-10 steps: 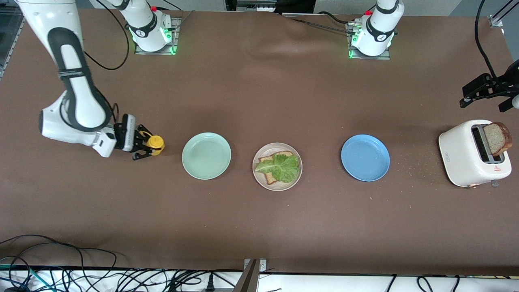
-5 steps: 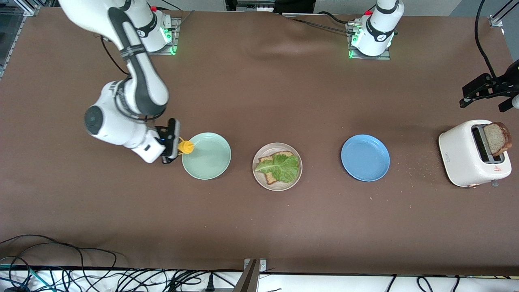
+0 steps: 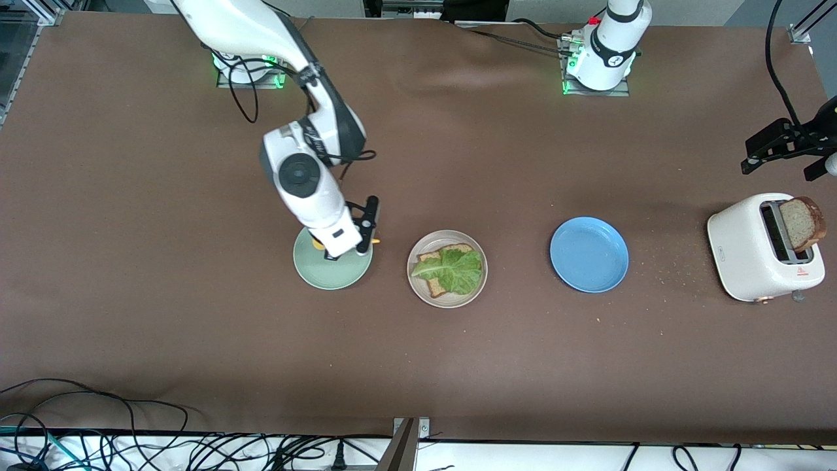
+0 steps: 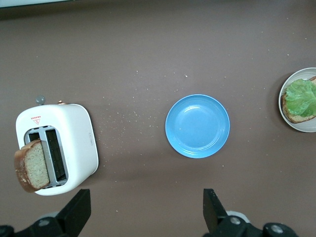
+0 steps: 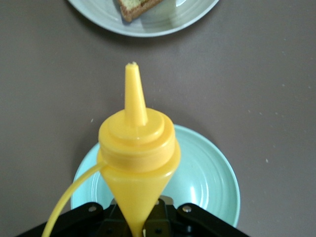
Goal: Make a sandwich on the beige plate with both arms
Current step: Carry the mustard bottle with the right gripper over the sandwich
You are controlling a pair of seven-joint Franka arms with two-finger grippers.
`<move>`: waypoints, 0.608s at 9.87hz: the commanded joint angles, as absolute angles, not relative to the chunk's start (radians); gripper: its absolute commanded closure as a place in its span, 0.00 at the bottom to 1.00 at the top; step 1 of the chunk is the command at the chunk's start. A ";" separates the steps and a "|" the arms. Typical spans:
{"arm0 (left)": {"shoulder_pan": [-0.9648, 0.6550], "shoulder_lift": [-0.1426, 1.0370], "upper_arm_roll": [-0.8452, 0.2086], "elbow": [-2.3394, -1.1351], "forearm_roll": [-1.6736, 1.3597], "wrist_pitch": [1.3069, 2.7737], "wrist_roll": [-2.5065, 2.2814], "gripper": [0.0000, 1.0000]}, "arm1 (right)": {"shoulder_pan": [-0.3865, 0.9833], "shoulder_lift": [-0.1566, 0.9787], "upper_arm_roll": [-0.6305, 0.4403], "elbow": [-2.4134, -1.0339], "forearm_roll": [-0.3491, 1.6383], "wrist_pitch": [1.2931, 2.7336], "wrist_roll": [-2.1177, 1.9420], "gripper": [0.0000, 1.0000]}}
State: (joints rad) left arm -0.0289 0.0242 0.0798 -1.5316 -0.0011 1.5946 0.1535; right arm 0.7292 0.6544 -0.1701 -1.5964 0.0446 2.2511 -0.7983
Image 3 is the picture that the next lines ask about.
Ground black base power cable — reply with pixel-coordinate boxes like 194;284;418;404
454;23;573;56

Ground teal cable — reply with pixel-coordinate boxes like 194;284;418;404
0;425;82;468

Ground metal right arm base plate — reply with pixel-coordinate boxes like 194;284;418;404
216;64;288;89

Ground brown bread slice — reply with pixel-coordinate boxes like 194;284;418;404
779;196;827;253
417;243;475;299

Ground mint green plate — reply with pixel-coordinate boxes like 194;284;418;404
293;226;374;290

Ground beige plate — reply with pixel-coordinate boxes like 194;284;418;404
406;230;488;309

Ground aluminium frame profile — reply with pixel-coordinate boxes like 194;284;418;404
0;0;60;27

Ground grey metal post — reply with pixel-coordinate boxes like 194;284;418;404
376;419;419;471

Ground silver angle bracket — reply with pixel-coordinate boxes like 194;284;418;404
392;417;431;440

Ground yellow mustard squeeze bottle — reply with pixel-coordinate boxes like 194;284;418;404
311;237;381;252

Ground blue plate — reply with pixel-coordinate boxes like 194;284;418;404
549;217;630;294

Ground black equipment behind table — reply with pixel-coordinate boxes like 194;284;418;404
363;0;509;24

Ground brown table cover sheet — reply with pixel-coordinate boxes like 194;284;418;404
0;12;837;445

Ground green lettuce leaf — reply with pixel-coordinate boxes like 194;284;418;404
411;247;483;296

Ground white toaster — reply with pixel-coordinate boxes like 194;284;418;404
707;192;827;305

